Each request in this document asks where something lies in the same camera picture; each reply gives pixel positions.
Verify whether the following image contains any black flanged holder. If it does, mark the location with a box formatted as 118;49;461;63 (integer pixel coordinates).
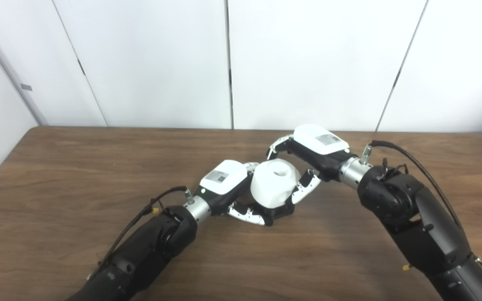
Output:
249;201;296;226

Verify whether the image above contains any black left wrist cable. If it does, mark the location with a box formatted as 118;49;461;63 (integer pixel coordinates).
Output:
86;186;195;281

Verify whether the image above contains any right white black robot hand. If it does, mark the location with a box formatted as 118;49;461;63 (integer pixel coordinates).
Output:
266;124;359;205

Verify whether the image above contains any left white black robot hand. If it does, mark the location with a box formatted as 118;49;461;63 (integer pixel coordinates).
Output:
194;160;275;227

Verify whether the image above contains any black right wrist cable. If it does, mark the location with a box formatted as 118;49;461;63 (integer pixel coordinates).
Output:
360;140;482;277

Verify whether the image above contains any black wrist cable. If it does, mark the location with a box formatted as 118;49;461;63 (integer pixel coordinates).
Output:
360;140;482;277
86;186;195;281

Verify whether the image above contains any round white piece with holes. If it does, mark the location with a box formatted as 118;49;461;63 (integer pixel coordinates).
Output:
250;158;302;208

